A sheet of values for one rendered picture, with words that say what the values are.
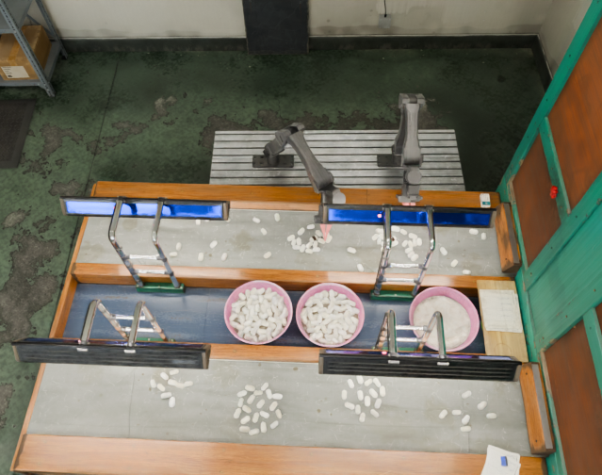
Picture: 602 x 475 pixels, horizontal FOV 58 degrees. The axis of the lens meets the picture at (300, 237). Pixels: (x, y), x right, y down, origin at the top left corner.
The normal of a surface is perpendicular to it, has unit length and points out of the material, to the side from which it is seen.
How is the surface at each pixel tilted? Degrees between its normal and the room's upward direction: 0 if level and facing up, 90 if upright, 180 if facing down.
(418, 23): 88
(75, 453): 0
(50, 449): 0
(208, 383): 0
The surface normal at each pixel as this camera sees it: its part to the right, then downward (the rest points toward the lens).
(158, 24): 0.00, 0.85
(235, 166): -0.01, -0.51
